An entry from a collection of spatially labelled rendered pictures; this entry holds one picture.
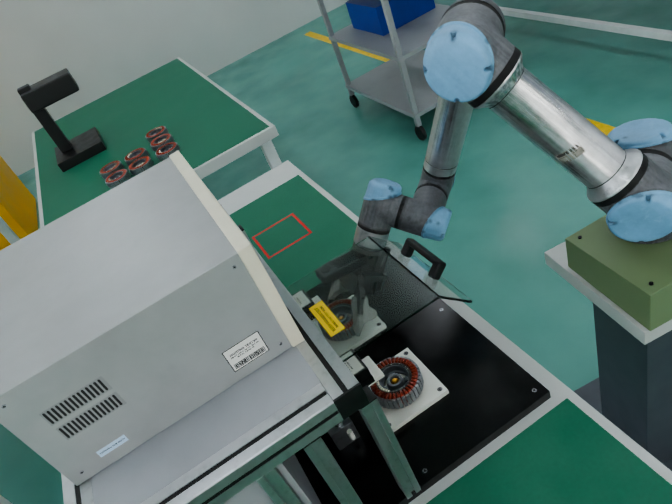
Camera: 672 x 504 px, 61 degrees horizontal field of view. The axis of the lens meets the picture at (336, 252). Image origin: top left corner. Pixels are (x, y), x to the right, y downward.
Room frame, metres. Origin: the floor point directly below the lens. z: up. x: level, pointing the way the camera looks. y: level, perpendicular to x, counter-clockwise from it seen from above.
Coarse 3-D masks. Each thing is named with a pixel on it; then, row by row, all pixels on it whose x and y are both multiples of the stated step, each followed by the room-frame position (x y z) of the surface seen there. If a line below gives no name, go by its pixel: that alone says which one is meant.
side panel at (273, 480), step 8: (272, 472) 0.49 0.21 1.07; (256, 480) 0.48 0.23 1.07; (264, 480) 0.49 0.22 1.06; (272, 480) 0.49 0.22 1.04; (280, 480) 0.49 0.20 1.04; (248, 488) 0.49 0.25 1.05; (256, 488) 0.49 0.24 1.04; (264, 488) 0.48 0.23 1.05; (272, 488) 0.49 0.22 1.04; (280, 488) 0.49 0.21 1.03; (288, 488) 0.49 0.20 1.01; (240, 496) 0.49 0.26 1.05; (248, 496) 0.49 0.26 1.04; (256, 496) 0.49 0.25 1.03; (264, 496) 0.49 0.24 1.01; (272, 496) 0.48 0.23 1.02; (280, 496) 0.49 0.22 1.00; (288, 496) 0.49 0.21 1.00; (296, 496) 0.49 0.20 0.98
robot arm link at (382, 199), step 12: (372, 180) 1.06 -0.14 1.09; (384, 180) 1.06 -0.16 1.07; (372, 192) 1.03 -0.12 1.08; (384, 192) 1.02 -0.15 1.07; (396, 192) 1.02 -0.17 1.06; (372, 204) 1.02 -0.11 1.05; (384, 204) 1.01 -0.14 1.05; (396, 204) 1.00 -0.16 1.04; (360, 216) 1.04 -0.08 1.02; (372, 216) 1.01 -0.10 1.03; (384, 216) 1.00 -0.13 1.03; (372, 228) 1.00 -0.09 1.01; (384, 228) 1.00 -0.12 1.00
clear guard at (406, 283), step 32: (352, 256) 0.87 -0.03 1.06; (384, 256) 0.83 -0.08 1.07; (416, 256) 0.86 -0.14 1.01; (288, 288) 0.86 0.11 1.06; (320, 288) 0.82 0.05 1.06; (352, 288) 0.78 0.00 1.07; (384, 288) 0.75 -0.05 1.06; (416, 288) 0.71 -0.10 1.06; (448, 288) 0.72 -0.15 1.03; (352, 320) 0.70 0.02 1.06; (384, 320) 0.67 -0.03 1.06; (352, 352) 0.64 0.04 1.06
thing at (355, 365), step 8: (352, 360) 0.75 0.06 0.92; (360, 360) 0.75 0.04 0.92; (368, 360) 0.77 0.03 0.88; (352, 368) 0.74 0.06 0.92; (360, 368) 0.73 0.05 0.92; (368, 368) 0.76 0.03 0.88; (376, 368) 0.75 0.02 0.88; (360, 376) 0.72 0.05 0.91; (368, 376) 0.72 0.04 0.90; (376, 376) 0.73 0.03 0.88; (368, 384) 0.72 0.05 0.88
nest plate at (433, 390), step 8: (400, 352) 0.85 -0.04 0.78; (408, 352) 0.84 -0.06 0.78; (416, 360) 0.81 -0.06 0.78; (424, 368) 0.78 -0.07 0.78; (424, 376) 0.76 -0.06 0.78; (432, 376) 0.75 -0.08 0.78; (384, 384) 0.78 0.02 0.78; (424, 384) 0.74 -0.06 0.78; (432, 384) 0.73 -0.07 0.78; (440, 384) 0.73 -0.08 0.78; (424, 392) 0.72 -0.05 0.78; (432, 392) 0.72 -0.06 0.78; (440, 392) 0.71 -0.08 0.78; (448, 392) 0.71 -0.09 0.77; (416, 400) 0.72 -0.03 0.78; (424, 400) 0.71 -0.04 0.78; (432, 400) 0.70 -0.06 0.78; (384, 408) 0.73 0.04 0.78; (400, 408) 0.71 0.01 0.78; (408, 408) 0.71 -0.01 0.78; (416, 408) 0.70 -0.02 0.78; (424, 408) 0.69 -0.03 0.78; (392, 416) 0.70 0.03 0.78; (400, 416) 0.70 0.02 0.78; (408, 416) 0.69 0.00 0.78; (392, 424) 0.69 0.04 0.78; (400, 424) 0.68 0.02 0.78
